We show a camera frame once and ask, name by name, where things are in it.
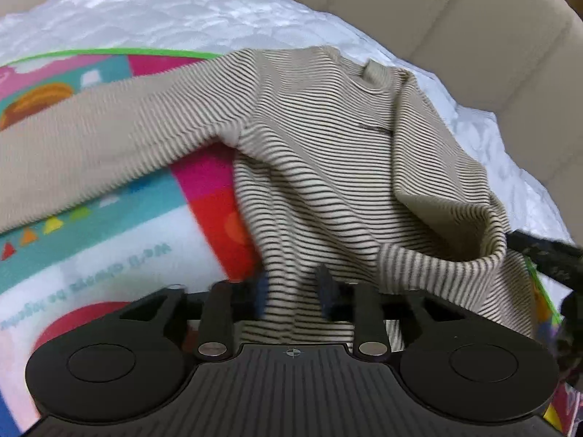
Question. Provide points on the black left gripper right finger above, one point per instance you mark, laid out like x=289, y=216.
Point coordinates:
x=359, y=304

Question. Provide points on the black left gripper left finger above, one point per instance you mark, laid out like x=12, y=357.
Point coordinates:
x=227, y=305

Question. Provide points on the beige striped knit sweater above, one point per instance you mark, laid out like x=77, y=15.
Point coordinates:
x=337, y=163

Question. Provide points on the colourful cartoon play mat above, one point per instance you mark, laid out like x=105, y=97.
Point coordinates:
x=129, y=366

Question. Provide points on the beige padded headboard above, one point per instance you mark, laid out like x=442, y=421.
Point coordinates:
x=520, y=59

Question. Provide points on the white quilted bed cover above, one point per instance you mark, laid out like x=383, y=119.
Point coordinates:
x=218, y=9

